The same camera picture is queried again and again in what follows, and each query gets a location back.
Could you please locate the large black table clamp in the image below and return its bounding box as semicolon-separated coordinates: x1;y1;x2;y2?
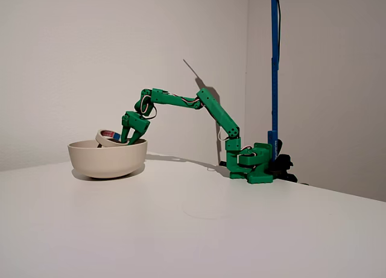
269;138;299;184

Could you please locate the beige round bowl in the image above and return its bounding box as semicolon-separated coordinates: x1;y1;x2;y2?
67;137;148;180

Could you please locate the black cable along pole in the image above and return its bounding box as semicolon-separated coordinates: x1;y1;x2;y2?
276;0;283;63

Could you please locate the blue vertical pole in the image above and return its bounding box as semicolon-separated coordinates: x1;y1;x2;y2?
267;0;283;163

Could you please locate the beige masking tape roll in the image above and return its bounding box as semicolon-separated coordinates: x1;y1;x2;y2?
95;128;131;148

